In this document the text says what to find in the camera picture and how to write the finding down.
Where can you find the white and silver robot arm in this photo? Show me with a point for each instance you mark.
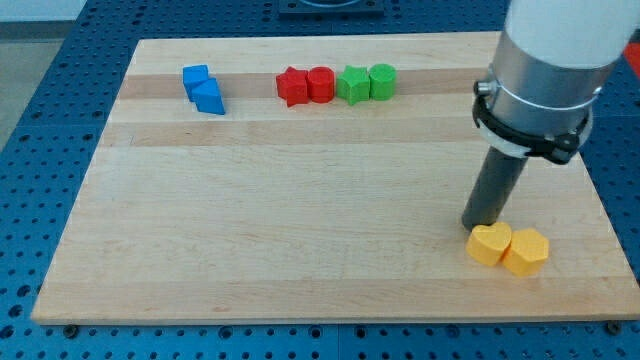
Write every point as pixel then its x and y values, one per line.
pixel 551 61

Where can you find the blue cube block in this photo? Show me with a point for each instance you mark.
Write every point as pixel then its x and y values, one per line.
pixel 192 77

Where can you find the light wooden board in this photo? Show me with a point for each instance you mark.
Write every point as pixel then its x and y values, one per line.
pixel 319 212

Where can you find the red star block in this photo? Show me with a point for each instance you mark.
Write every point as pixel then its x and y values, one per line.
pixel 292 86

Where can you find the green star block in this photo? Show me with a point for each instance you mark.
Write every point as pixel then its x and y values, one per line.
pixel 353 85

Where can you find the red cylinder block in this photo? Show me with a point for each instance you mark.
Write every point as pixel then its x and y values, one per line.
pixel 321 84

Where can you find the green cylinder block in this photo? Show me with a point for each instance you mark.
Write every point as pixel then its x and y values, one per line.
pixel 382 82

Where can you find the blue triangular prism block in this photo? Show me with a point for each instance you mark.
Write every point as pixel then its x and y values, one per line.
pixel 208 98

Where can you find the yellow heart block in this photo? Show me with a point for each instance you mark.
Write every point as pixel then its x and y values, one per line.
pixel 488 243

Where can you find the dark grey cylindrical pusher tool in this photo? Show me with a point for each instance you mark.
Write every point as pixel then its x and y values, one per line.
pixel 496 180

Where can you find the yellow hexagon block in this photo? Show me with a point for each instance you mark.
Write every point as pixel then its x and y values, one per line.
pixel 527 253

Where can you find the dark robot base mount plate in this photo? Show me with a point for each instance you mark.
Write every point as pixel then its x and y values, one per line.
pixel 329 8

